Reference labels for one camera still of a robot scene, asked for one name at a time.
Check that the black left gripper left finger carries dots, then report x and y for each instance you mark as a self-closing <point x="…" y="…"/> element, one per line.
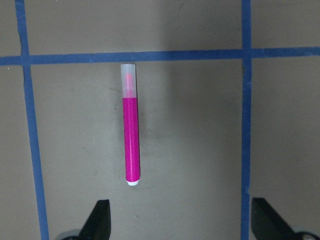
<point x="98" y="224"/>

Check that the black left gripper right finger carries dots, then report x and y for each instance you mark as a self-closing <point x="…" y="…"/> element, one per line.
<point x="267" y="224"/>

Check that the pink highlighter pen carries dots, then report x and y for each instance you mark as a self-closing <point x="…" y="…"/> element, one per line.
<point x="130" y="123"/>

